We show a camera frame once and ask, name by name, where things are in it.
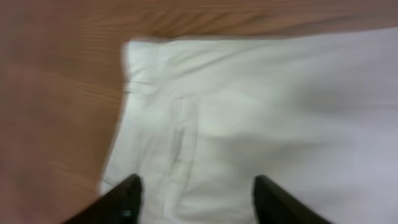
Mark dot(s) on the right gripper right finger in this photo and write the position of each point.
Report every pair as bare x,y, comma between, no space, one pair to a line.
274,205

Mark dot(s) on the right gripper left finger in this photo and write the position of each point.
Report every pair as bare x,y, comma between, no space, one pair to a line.
121,205

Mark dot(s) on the beige shorts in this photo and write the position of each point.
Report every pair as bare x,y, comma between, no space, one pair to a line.
316,114

